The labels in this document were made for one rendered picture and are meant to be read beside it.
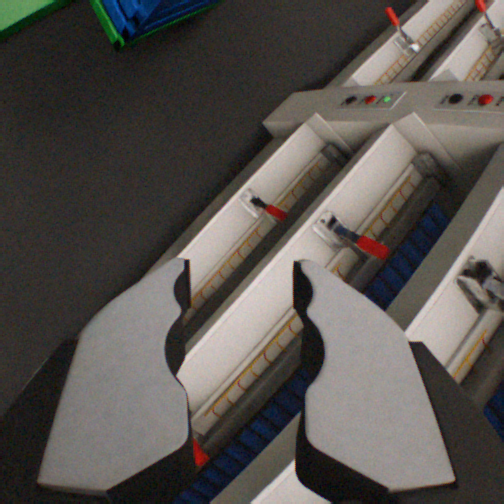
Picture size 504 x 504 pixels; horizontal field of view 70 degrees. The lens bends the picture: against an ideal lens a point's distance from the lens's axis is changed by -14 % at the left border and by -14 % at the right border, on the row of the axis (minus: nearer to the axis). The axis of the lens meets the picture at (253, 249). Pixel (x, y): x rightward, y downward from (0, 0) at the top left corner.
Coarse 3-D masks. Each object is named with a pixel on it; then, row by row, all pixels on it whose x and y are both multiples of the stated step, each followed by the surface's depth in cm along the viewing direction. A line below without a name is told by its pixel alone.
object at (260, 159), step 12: (276, 144) 76; (264, 156) 76; (252, 168) 75; (240, 180) 75; (228, 192) 75; (216, 204) 75; (204, 216) 75; (192, 228) 74; (180, 240) 74; (168, 252) 74; (156, 264) 74; (144, 276) 74
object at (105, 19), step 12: (96, 0) 53; (96, 12) 57; (192, 12) 60; (204, 12) 66; (108, 24) 56; (168, 24) 59; (108, 36) 60; (120, 36) 54; (144, 36) 58; (120, 48) 58
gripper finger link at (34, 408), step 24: (48, 360) 8; (48, 384) 7; (24, 408) 7; (48, 408) 7; (0, 432) 6; (24, 432) 6; (48, 432) 6; (0, 456) 6; (24, 456) 6; (0, 480) 5; (24, 480) 5
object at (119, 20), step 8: (104, 0) 50; (112, 0) 47; (208, 0) 53; (216, 0) 56; (112, 8) 49; (120, 8) 48; (192, 8) 53; (200, 8) 58; (112, 16) 52; (120, 16) 49; (168, 16) 52; (176, 16) 54; (120, 24) 51; (128, 24) 48; (152, 24) 51; (160, 24) 54; (120, 32) 53; (128, 32) 50; (136, 32) 50; (144, 32) 54; (128, 40) 53
